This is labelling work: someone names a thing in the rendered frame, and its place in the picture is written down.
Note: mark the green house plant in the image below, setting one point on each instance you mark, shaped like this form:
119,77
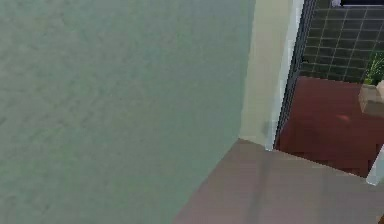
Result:
376,68

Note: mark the white door frame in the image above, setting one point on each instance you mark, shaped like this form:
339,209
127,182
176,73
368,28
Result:
283,83

